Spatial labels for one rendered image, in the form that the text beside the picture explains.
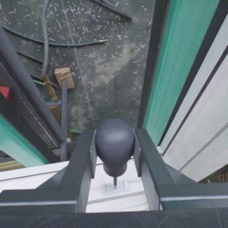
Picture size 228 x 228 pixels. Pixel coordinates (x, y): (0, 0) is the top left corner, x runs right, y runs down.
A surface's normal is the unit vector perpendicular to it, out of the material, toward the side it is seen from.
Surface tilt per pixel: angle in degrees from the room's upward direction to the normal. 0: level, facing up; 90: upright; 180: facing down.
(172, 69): 0
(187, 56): 0
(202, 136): 90
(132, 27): 0
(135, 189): 90
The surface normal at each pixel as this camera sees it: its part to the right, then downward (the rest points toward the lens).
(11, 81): 0.17, 0.79
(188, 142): -0.99, 0.14
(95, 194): -0.01, -0.59
